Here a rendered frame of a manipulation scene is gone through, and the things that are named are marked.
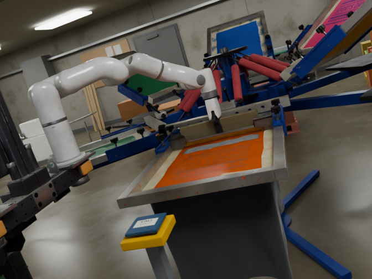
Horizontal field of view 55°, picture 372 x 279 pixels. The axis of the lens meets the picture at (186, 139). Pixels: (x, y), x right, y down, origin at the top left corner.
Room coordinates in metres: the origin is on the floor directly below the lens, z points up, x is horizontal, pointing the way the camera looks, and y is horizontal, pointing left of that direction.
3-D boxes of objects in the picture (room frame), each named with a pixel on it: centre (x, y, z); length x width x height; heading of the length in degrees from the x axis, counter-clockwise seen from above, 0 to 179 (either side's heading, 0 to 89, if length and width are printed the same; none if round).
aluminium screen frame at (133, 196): (1.47, -0.10, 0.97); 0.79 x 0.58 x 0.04; 162
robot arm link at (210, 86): (1.66, -0.13, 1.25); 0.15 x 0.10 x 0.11; 116
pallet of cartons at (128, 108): (7.40, 0.39, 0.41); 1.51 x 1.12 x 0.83; 69
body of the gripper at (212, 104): (1.67, -0.17, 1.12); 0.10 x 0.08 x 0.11; 162
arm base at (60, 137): (1.36, 0.47, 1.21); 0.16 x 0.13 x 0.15; 68
